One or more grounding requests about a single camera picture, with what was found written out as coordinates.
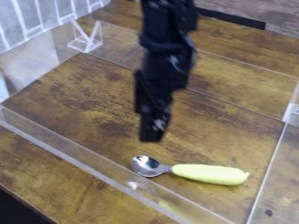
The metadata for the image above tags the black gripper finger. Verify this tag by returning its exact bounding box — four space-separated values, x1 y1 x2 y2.
138 108 172 142

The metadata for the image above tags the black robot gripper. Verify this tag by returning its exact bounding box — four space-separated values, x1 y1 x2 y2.
133 0 200 115

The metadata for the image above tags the black strip on table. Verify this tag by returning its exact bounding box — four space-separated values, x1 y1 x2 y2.
196 7 267 30

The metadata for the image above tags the clear acrylic front barrier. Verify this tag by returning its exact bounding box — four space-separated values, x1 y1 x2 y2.
0 106 233 224

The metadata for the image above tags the clear acrylic barrier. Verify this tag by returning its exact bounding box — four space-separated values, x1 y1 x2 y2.
0 106 233 224
247 82 299 224

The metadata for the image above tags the clear acrylic right barrier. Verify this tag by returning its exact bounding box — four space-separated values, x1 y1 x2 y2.
247 82 299 224

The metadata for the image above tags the clear acrylic corner bracket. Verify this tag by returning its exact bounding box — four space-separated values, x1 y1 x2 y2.
66 20 102 53

